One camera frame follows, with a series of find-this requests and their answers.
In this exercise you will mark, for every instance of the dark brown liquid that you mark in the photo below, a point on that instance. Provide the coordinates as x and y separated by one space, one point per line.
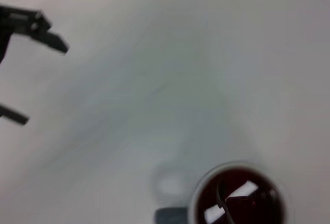
245 180

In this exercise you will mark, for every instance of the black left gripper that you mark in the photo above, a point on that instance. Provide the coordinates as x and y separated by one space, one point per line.
3 46

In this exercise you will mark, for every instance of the grey ceramic cup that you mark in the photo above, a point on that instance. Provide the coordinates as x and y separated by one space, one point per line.
170 216

